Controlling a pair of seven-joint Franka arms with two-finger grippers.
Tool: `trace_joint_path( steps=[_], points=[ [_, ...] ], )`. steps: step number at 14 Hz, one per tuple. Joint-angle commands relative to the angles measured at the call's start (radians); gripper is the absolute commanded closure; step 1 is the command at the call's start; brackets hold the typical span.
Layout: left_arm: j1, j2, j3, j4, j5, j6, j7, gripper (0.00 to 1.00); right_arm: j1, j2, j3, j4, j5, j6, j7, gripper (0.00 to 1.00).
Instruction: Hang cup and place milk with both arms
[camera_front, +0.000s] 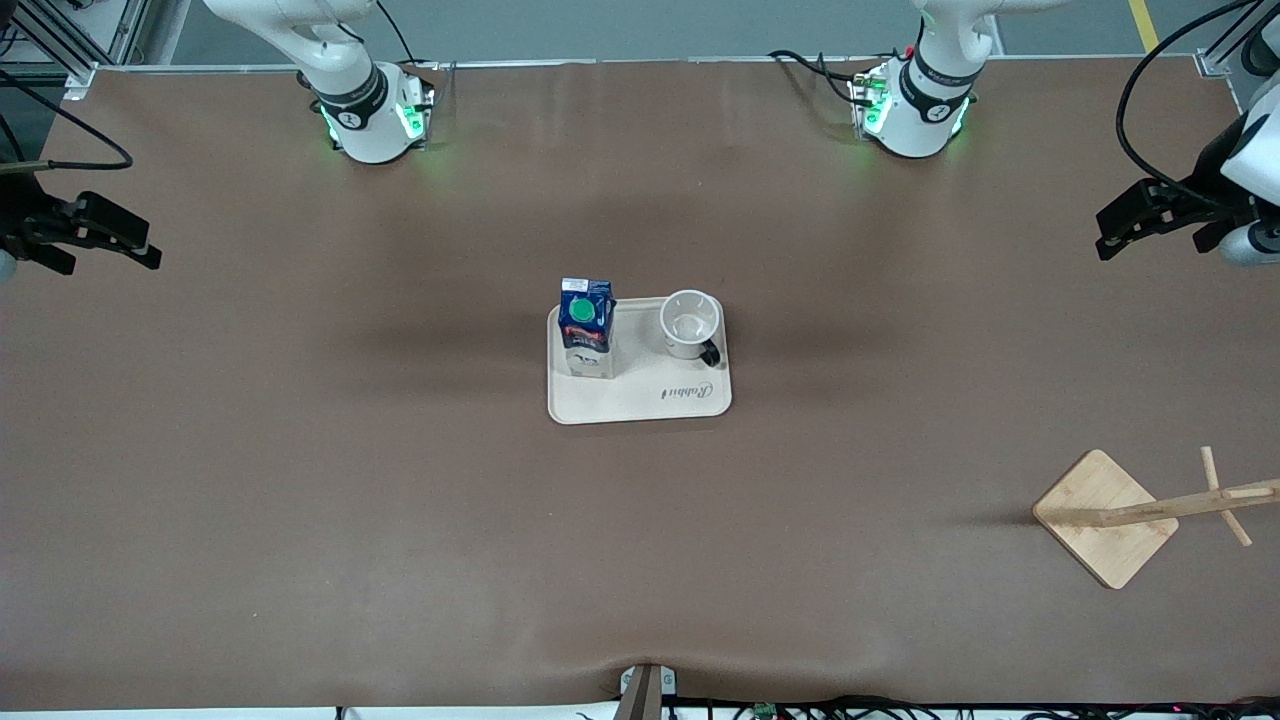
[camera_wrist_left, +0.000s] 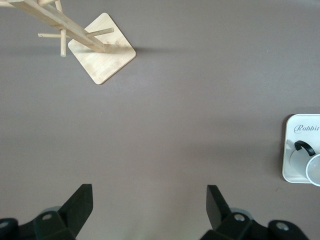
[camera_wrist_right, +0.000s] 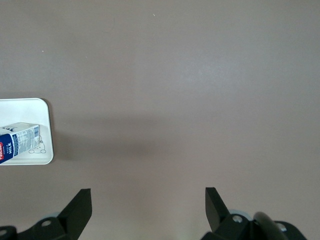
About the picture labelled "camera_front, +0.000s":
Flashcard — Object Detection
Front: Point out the white smiley mug black handle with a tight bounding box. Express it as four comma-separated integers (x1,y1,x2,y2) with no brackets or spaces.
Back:
659,289,723,366

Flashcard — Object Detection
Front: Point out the blue white milk carton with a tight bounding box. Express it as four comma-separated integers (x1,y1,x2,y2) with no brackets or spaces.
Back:
558,277,617,381

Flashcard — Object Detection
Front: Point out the wooden cup rack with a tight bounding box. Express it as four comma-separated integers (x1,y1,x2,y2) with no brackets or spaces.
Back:
1032,446,1280,591

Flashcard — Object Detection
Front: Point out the cream plastic tray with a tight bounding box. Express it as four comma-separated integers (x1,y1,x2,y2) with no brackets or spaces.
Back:
547,294,733,426

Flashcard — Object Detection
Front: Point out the aluminium frame profile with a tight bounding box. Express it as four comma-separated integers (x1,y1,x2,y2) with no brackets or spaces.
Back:
1195,0,1280,111
0,0,151,101

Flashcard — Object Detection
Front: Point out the black right arm base cable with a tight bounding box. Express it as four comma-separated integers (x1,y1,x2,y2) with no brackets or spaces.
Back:
375,0,441,73

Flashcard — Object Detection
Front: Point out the black arm base cable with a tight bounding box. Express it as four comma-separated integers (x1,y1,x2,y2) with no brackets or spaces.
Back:
375,0,441,73
768,48,871,106

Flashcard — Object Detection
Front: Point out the black left arm base cable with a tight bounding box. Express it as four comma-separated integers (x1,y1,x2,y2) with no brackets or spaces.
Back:
768,48,871,106

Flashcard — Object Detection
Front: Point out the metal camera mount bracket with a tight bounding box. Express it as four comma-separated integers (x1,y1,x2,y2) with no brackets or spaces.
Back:
614,662,679,720

